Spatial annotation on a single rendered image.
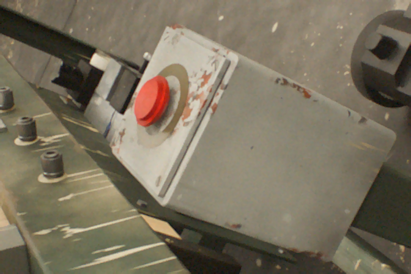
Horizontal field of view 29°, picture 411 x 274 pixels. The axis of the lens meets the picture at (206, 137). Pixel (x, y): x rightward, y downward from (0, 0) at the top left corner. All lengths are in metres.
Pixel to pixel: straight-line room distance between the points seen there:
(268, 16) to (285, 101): 1.75
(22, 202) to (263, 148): 0.38
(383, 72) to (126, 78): 0.62
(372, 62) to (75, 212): 0.86
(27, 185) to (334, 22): 1.28
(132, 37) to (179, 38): 2.42
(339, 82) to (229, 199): 1.39
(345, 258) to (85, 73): 0.59
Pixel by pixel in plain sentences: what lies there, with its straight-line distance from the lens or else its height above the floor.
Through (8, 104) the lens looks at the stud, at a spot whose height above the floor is 0.86.
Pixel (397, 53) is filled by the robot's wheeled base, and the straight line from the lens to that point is 1.54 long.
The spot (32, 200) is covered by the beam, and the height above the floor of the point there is 0.89.
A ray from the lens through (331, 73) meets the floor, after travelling 2.00.
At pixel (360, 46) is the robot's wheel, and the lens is 1.64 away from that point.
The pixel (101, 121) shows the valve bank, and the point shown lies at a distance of 1.17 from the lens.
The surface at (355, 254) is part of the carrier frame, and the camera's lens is 1.49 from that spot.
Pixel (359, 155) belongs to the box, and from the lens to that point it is 0.64.
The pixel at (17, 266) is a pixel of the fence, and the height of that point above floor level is 0.90.
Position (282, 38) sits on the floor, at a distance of 2.22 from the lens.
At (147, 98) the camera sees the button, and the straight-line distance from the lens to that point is 0.60.
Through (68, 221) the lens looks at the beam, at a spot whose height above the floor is 0.87.
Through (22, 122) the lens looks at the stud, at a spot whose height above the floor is 0.87.
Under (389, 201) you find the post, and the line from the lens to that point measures 0.72.
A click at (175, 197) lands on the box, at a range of 0.57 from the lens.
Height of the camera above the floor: 1.21
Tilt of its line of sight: 31 degrees down
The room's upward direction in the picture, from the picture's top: 68 degrees counter-clockwise
